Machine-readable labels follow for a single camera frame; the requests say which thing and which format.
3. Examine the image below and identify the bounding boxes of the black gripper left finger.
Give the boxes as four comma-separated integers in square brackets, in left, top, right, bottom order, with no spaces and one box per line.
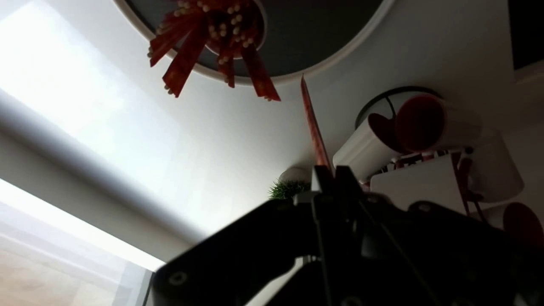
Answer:
[152,199,316,306]

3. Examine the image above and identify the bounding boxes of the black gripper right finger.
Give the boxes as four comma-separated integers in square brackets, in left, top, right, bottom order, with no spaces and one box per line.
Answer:
[335,167,544,306]

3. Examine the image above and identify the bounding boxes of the orange chopstick packet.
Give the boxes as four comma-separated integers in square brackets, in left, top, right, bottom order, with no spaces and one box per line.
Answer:
[299,77,332,169]

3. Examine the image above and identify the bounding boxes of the white box on rack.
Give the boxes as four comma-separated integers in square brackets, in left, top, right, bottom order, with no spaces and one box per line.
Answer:
[371,157,466,215]

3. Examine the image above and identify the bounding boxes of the small green plant pot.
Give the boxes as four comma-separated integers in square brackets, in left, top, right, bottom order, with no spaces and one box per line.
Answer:
[271,167,311,199]

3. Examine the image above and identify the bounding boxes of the white red mug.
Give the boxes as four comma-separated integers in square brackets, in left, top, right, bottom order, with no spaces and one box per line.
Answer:
[395,92,483,154]

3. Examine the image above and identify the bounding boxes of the round grey turntable tray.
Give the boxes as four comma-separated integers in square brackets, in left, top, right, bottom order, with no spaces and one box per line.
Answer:
[114,0,396,86]

